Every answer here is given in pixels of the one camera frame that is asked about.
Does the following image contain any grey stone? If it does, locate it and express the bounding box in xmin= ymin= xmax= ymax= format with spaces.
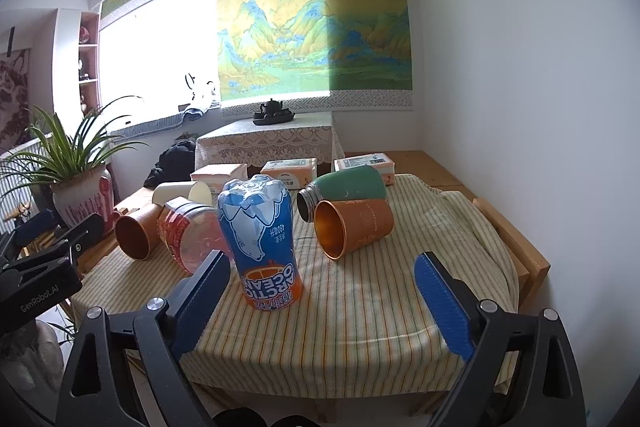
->
xmin=0 ymin=322 xmax=66 ymax=408

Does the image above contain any orange metal cup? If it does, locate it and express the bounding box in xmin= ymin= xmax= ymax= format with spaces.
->
xmin=313 ymin=198 xmax=396 ymax=262
xmin=115 ymin=202 xmax=168 ymax=262

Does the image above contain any blue Arctic Ocean bottle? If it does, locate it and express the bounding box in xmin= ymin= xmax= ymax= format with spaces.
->
xmin=216 ymin=174 xmax=302 ymax=314

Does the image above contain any landscape print roller blind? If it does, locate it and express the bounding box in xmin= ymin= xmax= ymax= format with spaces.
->
xmin=214 ymin=0 xmax=415 ymax=120

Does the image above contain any black bag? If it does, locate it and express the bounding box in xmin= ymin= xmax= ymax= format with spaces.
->
xmin=143 ymin=140 xmax=197 ymax=188

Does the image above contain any white paper cup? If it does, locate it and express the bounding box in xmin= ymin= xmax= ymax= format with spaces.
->
xmin=152 ymin=180 xmax=213 ymax=208

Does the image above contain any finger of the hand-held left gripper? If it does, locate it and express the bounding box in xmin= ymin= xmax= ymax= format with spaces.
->
xmin=30 ymin=213 xmax=105 ymax=267
xmin=14 ymin=209 xmax=65 ymax=254

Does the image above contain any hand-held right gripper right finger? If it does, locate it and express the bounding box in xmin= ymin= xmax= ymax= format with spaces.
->
xmin=413 ymin=251 xmax=587 ymax=427

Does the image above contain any blue folded cloth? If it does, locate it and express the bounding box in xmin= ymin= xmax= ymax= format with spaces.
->
xmin=182 ymin=99 xmax=221 ymax=122

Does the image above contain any green metal cup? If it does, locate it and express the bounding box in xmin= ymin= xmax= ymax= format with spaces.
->
xmin=296 ymin=165 xmax=388 ymax=224

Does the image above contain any white box right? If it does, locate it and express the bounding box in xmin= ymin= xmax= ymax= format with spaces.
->
xmin=334 ymin=154 xmax=397 ymax=186

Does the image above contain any small table with lace cloth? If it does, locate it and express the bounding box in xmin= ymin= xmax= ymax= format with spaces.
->
xmin=194 ymin=112 xmax=346 ymax=180

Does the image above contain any striped yellow cloth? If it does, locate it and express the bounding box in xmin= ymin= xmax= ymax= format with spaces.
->
xmin=72 ymin=173 xmax=518 ymax=395

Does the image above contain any white shelf unit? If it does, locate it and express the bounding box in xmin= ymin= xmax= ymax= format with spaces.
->
xmin=52 ymin=8 xmax=101 ymax=118

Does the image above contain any pink white box left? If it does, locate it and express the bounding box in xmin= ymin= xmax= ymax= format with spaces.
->
xmin=190 ymin=163 xmax=249 ymax=186

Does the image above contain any potted green plant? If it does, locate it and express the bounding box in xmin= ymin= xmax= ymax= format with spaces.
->
xmin=0 ymin=96 xmax=151 ymax=230

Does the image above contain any orange tissue pack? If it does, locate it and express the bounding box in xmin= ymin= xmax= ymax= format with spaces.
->
xmin=261 ymin=158 xmax=318 ymax=192

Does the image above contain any patterned window sill cloth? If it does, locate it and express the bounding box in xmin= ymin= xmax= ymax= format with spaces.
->
xmin=112 ymin=109 xmax=196 ymax=140

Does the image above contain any floral wall hanging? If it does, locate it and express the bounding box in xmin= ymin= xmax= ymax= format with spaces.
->
xmin=0 ymin=49 xmax=32 ymax=148

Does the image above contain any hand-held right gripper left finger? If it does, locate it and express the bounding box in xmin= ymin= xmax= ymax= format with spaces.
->
xmin=56 ymin=249 xmax=232 ymax=427

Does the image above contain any wooden table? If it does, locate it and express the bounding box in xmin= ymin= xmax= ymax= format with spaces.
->
xmin=75 ymin=150 xmax=551 ymax=427

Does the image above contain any black tea set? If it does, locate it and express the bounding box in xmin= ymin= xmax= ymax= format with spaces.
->
xmin=252 ymin=98 xmax=296 ymax=126

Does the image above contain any white object with black ring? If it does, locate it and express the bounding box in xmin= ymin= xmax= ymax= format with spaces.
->
xmin=185 ymin=72 xmax=218 ymax=105

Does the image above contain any clear red print plastic cup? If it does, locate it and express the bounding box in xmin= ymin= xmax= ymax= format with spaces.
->
xmin=157 ymin=197 xmax=233 ymax=277

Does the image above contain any white radiator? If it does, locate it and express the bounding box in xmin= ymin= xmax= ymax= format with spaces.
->
xmin=0 ymin=134 xmax=53 ymax=218

